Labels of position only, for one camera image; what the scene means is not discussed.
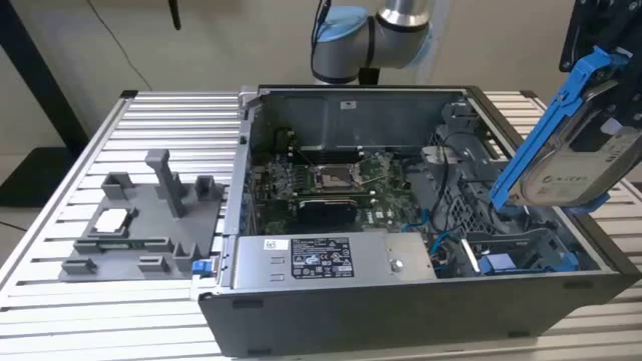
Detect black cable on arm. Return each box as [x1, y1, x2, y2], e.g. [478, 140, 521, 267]
[311, 0, 334, 42]

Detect green RAM stick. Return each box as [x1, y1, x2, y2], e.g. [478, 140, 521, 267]
[97, 241, 151, 251]

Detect socket cover frame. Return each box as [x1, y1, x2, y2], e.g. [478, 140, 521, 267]
[356, 154, 394, 181]

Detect grey disk bay cage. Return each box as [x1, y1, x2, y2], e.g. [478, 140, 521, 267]
[419, 100, 583, 274]

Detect green motherboard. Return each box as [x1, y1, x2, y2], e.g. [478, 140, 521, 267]
[248, 150, 427, 236]

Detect long black wire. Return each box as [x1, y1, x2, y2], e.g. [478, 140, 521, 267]
[430, 131, 475, 231]

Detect blue wire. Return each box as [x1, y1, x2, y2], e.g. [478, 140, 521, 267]
[402, 208, 455, 260]

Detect silver power supply unit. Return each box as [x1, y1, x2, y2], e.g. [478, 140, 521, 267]
[231, 232, 438, 290]

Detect hard disk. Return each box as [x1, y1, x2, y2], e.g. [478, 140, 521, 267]
[487, 45, 642, 216]

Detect black hanging rod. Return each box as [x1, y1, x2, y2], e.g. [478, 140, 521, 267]
[167, 0, 183, 31]

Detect thin dark wall cable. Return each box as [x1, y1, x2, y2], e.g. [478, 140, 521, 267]
[85, 0, 151, 91]

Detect black stand with pole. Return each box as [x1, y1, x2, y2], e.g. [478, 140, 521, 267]
[0, 0, 92, 208]

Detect black disk wire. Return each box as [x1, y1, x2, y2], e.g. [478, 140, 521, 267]
[489, 205, 527, 242]

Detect black graphics card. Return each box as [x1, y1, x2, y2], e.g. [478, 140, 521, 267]
[294, 198, 360, 231]

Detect CPU socket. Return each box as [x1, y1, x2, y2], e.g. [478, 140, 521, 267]
[312, 164, 360, 190]

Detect locking lever wire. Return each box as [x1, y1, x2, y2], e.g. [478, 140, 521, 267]
[294, 147, 319, 167]

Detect silver CPU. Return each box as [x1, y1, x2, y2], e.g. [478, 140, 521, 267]
[93, 209, 132, 233]

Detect black open PC case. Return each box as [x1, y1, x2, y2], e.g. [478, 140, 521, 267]
[198, 83, 642, 358]

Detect grey parts rack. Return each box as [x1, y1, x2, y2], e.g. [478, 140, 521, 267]
[59, 148, 228, 282]

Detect blue disk carrier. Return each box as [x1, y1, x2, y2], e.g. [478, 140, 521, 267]
[477, 250, 579, 276]

